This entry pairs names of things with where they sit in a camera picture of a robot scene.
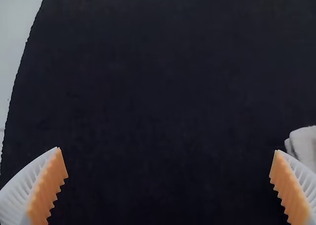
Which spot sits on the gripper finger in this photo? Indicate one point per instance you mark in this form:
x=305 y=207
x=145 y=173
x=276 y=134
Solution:
x=42 y=185
x=293 y=188

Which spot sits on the pale towel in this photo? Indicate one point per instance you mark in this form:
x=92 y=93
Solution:
x=303 y=143

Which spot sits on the black mat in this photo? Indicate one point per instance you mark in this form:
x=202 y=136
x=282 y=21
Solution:
x=158 y=86

